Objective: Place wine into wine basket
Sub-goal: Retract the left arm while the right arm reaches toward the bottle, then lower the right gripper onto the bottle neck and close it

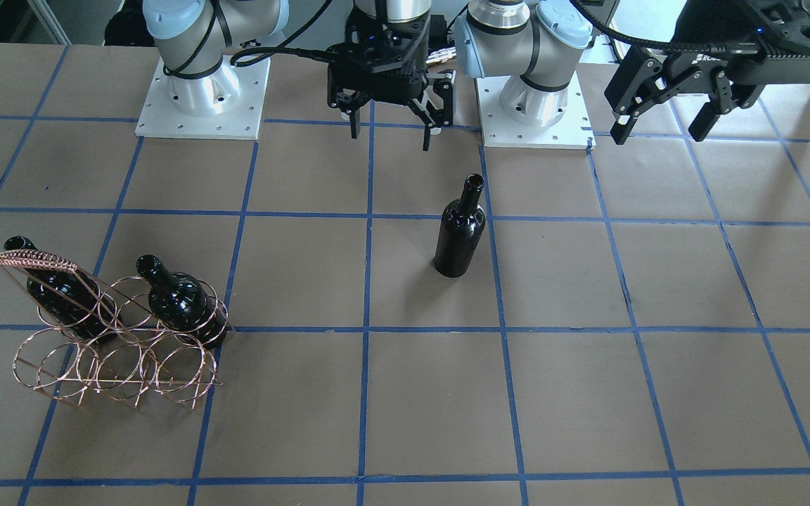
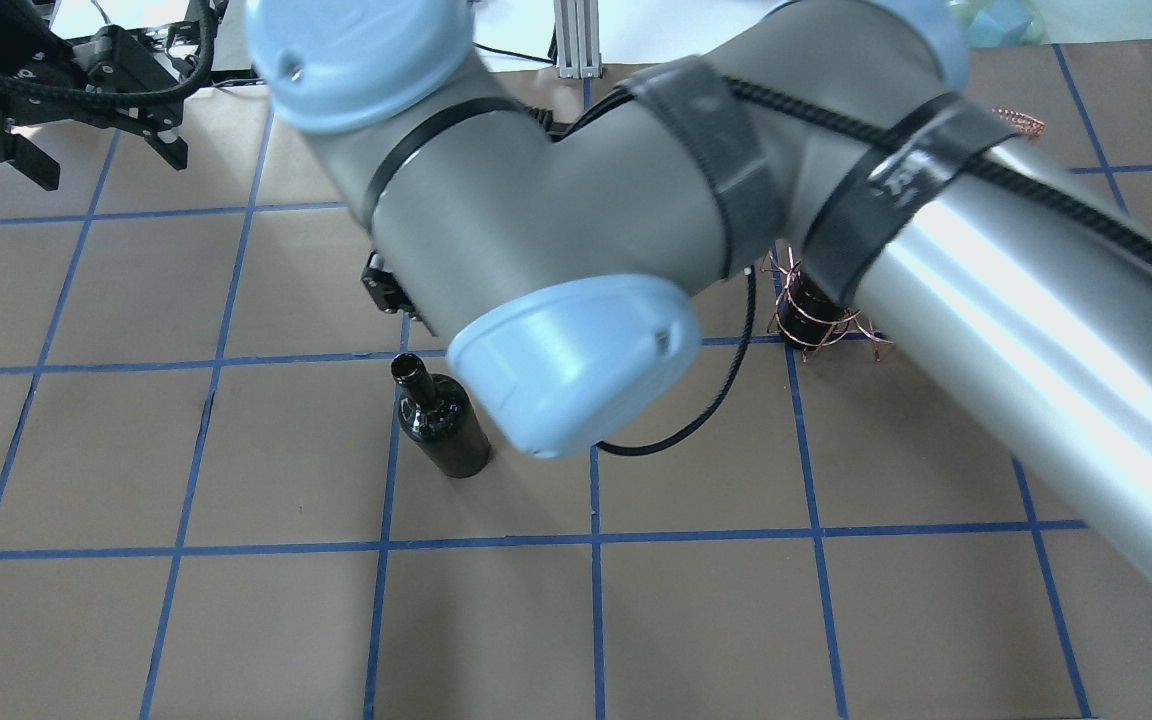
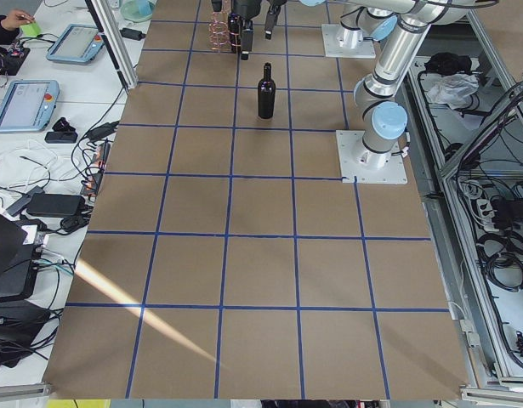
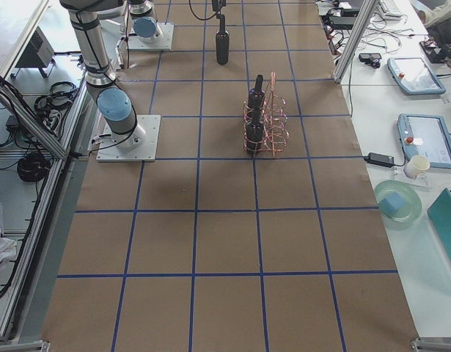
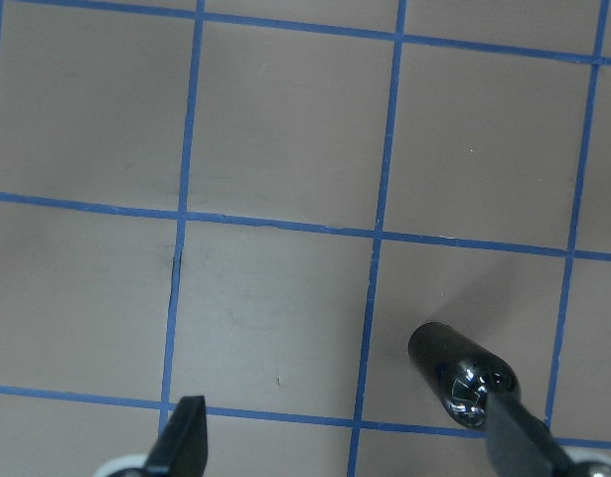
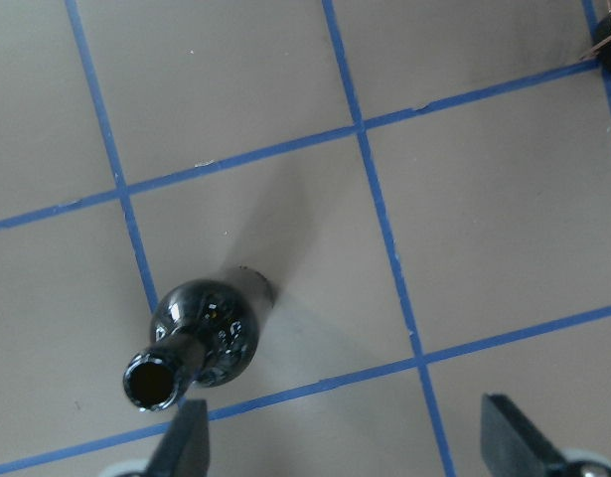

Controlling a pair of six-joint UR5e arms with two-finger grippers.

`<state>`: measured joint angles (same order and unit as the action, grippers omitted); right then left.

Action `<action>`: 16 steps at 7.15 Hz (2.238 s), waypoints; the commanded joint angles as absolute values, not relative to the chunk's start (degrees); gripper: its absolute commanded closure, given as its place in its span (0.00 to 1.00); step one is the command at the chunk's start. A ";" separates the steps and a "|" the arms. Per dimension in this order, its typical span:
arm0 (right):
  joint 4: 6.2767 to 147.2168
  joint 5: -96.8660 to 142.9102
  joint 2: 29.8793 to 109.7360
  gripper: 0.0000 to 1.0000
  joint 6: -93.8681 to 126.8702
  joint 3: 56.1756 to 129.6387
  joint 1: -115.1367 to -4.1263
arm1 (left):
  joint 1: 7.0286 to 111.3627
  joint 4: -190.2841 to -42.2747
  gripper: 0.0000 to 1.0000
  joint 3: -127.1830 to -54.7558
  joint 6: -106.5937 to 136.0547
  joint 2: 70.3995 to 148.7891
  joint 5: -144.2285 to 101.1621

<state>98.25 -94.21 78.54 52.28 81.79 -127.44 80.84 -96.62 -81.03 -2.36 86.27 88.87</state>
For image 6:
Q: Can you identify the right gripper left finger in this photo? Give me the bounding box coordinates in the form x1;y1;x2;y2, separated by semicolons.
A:
145;399;209;477

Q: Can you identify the black bottle in basket end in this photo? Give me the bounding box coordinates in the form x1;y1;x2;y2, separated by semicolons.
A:
593;14;611;74

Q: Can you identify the copper wire wine basket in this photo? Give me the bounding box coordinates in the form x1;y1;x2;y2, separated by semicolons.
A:
579;1;611;72

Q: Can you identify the black wine bottle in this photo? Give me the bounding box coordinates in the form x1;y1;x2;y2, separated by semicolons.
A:
122;266;275;411

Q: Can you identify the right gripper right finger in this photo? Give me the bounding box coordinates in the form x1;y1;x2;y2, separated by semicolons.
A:
480;394;567;477

